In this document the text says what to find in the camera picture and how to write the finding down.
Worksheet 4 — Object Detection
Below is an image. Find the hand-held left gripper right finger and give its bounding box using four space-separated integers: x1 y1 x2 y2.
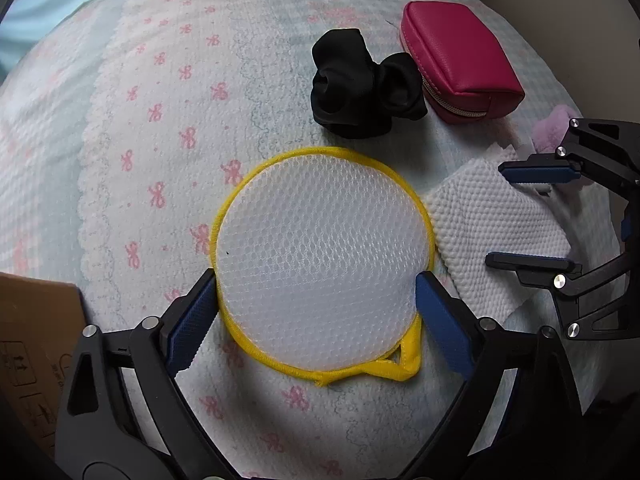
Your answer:
400 271 587 480

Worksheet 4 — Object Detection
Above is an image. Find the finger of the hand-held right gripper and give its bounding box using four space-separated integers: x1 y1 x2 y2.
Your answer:
484 245 640 341
498 118 640 200

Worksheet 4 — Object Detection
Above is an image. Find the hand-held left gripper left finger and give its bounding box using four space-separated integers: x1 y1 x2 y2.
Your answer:
54 268 222 480

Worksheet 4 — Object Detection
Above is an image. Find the white textured paper towel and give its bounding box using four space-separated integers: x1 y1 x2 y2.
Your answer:
424 142 573 322

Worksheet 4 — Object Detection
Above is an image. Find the round yellow-rimmed mesh laundry bag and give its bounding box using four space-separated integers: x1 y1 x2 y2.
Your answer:
209 146 435 387

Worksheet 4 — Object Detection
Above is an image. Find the purple plush toy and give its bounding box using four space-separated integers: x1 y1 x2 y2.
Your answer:
531 104 581 153

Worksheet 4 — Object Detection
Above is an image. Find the pink zipper pouch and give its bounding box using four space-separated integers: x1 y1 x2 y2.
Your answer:
400 1 526 126

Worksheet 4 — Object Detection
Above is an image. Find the white bow-print blanket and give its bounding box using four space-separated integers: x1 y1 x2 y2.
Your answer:
75 0 626 480

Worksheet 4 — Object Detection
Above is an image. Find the brown cardboard box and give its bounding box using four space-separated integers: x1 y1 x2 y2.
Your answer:
0 272 97 461

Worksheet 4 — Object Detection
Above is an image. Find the black rolled cloth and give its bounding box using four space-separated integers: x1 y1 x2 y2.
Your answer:
310 28 428 139

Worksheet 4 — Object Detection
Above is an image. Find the pale blue quilted bedsheet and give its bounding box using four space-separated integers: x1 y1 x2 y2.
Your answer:
0 0 151 301

